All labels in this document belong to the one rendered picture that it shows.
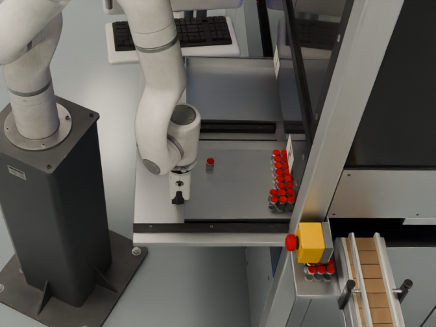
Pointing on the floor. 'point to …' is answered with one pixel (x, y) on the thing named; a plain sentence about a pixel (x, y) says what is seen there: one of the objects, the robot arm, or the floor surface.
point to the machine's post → (335, 133)
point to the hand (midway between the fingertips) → (178, 197)
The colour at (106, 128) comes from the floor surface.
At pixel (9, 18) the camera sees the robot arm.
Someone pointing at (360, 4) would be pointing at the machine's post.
